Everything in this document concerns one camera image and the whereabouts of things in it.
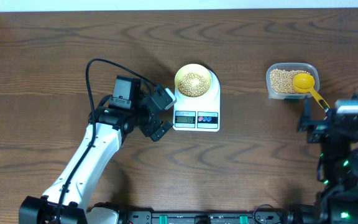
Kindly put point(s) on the white digital kitchen scale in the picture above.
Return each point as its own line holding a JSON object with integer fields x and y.
{"x": 201, "y": 113}

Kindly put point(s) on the soybeans in bowl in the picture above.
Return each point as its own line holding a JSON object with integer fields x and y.
{"x": 193, "y": 85}

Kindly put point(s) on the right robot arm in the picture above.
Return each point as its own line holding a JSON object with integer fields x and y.
{"x": 337, "y": 166}

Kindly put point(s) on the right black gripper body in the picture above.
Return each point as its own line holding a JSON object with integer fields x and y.
{"x": 317, "y": 126}

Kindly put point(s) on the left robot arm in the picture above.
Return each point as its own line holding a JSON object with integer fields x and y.
{"x": 116, "y": 115}

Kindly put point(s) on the yellow measuring scoop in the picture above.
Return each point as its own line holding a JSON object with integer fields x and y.
{"x": 304, "y": 83}

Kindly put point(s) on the clear plastic container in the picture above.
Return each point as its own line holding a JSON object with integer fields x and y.
{"x": 291, "y": 66}

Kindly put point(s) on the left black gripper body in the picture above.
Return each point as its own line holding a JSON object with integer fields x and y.
{"x": 153, "y": 123}

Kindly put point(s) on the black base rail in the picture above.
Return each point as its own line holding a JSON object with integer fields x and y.
{"x": 204, "y": 217}

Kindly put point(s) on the pale yellow bowl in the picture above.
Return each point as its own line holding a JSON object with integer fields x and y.
{"x": 195, "y": 68}

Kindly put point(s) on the soybeans in container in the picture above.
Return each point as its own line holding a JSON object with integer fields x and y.
{"x": 282, "y": 80}

